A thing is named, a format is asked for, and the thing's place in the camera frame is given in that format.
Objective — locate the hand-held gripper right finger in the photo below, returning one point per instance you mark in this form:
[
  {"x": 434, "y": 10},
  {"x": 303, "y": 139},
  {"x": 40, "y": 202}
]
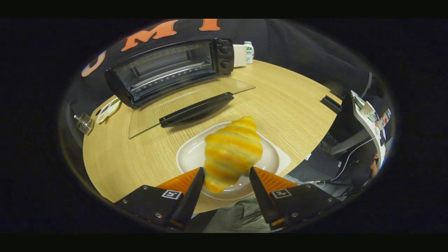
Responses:
[{"x": 260, "y": 196}]

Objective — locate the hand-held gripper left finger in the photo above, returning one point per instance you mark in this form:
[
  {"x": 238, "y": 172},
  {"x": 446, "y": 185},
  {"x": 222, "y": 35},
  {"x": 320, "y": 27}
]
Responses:
[{"x": 190, "y": 196}]

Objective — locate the yellow croissant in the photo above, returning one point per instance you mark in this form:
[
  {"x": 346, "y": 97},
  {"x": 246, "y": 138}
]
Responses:
[{"x": 232, "y": 150}]

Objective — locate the black toaster oven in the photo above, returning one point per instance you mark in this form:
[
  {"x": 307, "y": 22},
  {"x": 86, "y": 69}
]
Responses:
[{"x": 224, "y": 56}]

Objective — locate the white pop-up toaster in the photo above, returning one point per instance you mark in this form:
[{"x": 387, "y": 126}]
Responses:
[{"x": 239, "y": 55}]

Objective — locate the person's grey trousers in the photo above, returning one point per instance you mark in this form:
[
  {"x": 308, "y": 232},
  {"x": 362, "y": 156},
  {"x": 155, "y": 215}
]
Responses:
[{"x": 238, "y": 217}]

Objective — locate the white oval plate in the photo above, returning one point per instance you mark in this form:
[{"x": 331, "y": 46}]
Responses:
[{"x": 271, "y": 161}]

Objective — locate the black block at table edge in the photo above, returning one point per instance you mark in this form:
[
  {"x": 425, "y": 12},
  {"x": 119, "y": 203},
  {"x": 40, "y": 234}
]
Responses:
[{"x": 330, "y": 104}]

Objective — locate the small white snack dish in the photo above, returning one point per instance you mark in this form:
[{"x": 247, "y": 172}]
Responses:
[{"x": 107, "y": 110}]

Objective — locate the white side desk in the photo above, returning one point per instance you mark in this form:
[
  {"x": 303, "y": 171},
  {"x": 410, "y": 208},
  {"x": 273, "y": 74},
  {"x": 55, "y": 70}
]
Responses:
[{"x": 364, "y": 119}]

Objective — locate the white bottle with green label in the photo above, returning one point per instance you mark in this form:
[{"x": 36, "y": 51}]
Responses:
[{"x": 249, "y": 52}]

